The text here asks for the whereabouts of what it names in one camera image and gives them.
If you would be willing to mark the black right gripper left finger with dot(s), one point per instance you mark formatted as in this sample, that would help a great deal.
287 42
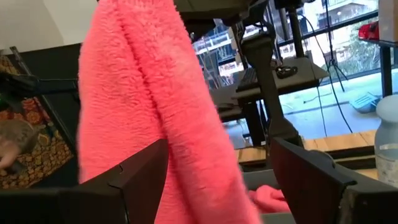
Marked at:
77 208

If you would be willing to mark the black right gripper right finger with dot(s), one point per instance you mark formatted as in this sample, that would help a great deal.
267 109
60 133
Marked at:
326 202

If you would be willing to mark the pink microfiber towel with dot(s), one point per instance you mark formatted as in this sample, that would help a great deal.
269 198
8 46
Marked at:
267 199
140 77

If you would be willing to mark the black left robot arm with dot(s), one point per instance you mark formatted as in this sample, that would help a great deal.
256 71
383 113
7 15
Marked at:
264 77

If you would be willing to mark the orange patterned fabric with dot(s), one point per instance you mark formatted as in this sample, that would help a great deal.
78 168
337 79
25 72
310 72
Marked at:
46 155

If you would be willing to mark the blue-grey plastic bin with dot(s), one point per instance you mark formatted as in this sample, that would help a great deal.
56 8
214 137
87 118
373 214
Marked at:
258 180

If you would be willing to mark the pale blue bottle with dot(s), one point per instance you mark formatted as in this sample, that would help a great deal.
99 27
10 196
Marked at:
387 140

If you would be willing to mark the person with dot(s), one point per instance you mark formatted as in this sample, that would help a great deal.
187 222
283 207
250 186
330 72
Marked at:
18 133

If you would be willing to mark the light blue floor footrest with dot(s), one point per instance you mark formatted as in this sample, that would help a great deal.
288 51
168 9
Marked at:
365 102

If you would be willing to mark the black desk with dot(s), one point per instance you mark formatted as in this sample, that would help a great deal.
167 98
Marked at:
304 77

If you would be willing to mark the black headset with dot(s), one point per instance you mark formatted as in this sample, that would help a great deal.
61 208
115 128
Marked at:
286 72

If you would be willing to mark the black high table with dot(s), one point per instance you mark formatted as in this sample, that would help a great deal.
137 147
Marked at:
386 71

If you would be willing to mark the thin black tripod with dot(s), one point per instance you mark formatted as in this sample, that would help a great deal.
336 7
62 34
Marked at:
331 46

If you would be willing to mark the red object on shelf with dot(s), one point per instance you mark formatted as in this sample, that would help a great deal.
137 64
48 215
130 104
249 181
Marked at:
368 31

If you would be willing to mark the black aluminium table frame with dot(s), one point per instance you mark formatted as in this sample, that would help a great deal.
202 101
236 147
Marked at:
342 154

